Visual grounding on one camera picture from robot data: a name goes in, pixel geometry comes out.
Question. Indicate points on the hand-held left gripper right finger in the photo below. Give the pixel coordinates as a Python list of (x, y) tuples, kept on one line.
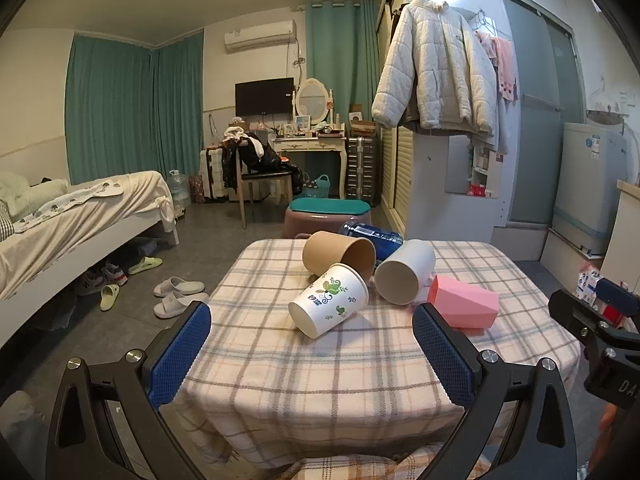
[(442, 355)]

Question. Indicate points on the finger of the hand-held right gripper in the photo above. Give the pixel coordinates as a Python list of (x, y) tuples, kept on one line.
[(617, 294), (570, 310)]

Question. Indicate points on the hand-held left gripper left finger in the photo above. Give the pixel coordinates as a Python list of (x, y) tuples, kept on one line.
[(184, 347)]

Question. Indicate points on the white leaf-print paper cup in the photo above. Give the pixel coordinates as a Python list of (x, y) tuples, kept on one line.
[(327, 300)]

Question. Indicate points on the pink square cup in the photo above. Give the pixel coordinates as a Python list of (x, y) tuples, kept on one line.
[(465, 302)]

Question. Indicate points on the plain white cup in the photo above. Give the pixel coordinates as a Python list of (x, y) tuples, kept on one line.
[(402, 272)]

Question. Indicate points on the brown paper cup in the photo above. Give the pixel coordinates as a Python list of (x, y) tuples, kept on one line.
[(330, 252)]

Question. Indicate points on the person's right hand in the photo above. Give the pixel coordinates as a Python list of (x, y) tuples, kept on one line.
[(609, 432)]

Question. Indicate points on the small printed carton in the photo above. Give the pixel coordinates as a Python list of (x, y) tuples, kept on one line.
[(589, 284)]

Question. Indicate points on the white slipper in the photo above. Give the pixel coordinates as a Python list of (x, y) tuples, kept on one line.
[(175, 305), (177, 286)]

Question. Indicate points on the white cardboard box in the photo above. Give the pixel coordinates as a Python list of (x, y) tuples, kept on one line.
[(570, 252)]

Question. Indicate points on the yellow-green slipper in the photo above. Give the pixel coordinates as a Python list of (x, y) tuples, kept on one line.
[(145, 265), (110, 297)]

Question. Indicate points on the grey sneakers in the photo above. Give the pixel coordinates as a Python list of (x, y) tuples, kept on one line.
[(97, 277)]

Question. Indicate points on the white washing machine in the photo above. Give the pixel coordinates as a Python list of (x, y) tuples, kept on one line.
[(587, 185)]

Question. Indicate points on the plaid tablecloth table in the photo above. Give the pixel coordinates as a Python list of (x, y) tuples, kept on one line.
[(310, 375)]

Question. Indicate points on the orange plaid cloth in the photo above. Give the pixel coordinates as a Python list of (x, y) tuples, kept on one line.
[(350, 465)]

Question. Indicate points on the white bed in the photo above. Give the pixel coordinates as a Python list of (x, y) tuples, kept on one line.
[(75, 240)]

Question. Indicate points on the clear water jug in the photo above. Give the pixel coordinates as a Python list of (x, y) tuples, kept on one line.
[(178, 189)]

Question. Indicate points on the beige bed sheet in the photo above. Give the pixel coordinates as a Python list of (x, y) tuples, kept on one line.
[(85, 220)]

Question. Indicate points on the white suitcase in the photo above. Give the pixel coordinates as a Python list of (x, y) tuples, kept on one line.
[(210, 175)]

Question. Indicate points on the pink stool teal cushion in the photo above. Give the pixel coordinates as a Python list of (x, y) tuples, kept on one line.
[(325, 212)]

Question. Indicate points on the white louvered wardrobe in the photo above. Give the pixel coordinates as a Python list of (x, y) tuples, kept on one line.
[(395, 170)]

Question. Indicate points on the frosted glass door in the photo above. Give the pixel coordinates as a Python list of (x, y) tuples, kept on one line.
[(545, 110)]

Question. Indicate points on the wooden chair with clothes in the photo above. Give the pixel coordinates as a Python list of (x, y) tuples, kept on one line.
[(255, 160)]

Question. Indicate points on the silver suitcase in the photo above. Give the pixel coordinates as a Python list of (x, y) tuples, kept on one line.
[(361, 170)]

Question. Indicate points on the teal plastic basket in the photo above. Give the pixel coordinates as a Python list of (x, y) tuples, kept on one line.
[(317, 187)]

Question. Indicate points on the pale green pillow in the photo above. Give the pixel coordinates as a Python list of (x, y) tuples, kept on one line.
[(27, 192)]

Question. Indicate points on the white dressing table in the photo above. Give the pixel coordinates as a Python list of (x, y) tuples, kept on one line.
[(310, 146)]

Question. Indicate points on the wide teal curtain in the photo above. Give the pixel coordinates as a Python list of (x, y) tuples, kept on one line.
[(125, 110)]

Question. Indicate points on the pink hanging clothes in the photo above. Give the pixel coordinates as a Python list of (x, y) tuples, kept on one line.
[(505, 60)]

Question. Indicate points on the black television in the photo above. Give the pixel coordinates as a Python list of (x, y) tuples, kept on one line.
[(264, 96)]

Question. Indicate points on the white puffer jacket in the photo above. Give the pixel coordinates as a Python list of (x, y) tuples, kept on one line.
[(435, 70)]

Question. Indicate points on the white oval mirror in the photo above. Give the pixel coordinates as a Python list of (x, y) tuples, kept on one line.
[(313, 99)]

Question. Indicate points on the white air conditioner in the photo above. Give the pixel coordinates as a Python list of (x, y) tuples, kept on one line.
[(259, 35)]

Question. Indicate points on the narrow teal curtain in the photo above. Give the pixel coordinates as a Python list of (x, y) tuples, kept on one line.
[(340, 50)]

